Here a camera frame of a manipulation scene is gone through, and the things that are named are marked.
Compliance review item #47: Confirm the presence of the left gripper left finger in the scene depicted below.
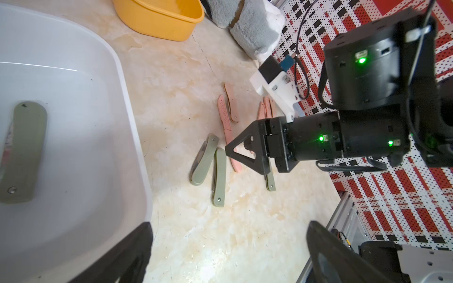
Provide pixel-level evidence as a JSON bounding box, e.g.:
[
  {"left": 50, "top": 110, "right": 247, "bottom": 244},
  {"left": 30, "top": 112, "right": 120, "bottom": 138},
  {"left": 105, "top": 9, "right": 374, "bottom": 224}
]
[{"left": 71, "top": 222, "right": 153, "bottom": 283}]

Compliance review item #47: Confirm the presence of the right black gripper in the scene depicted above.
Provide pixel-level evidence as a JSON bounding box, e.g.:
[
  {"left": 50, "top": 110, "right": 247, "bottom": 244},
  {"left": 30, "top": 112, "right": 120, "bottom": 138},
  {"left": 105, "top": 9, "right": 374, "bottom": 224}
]
[{"left": 225, "top": 109, "right": 411, "bottom": 175}]

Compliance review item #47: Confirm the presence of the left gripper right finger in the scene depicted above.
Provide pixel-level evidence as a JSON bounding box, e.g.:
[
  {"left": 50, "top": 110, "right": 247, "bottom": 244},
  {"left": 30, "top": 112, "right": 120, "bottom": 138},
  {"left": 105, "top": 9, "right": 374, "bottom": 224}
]
[{"left": 306, "top": 221, "right": 389, "bottom": 283}]

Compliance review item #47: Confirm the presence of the white storage box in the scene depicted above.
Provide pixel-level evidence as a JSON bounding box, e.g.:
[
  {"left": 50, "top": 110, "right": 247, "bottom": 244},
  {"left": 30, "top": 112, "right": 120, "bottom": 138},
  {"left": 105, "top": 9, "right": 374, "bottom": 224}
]
[{"left": 1, "top": 4, "right": 151, "bottom": 283}]

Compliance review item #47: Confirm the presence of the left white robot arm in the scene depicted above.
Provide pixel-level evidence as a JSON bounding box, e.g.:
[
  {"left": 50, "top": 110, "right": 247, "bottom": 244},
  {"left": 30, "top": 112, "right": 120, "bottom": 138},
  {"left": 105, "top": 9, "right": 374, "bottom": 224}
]
[{"left": 72, "top": 221, "right": 453, "bottom": 283}]

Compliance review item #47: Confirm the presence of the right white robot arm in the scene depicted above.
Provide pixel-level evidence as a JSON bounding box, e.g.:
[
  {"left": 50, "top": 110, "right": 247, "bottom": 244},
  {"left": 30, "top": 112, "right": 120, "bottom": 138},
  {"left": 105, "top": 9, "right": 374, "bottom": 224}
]
[{"left": 225, "top": 8, "right": 453, "bottom": 175}]

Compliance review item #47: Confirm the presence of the yellow storage box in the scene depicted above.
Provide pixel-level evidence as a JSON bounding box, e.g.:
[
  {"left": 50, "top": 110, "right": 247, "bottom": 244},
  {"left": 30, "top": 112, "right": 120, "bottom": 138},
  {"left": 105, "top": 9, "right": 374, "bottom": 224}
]
[{"left": 113, "top": 0, "right": 205, "bottom": 42}]

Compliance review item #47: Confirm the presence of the grey plush dog toy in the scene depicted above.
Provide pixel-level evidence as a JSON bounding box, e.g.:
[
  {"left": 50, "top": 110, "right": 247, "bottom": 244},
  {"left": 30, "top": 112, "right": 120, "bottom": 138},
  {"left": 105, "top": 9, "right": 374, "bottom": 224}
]
[{"left": 201, "top": 0, "right": 285, "bottom": 63}]

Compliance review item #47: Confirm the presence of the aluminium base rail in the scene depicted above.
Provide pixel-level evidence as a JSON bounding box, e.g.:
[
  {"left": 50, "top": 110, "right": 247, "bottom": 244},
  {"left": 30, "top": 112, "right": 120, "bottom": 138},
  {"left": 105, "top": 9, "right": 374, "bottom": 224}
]
[{"left": 295, "top": 190, "right": 372, "bottom": 283}]

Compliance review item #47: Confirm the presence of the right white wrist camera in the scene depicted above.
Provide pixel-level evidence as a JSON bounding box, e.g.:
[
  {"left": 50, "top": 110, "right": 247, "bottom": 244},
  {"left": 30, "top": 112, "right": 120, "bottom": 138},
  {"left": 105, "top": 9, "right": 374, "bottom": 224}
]
[{"left": 250, "top": 55, "right": 303, "bottom": 123}]

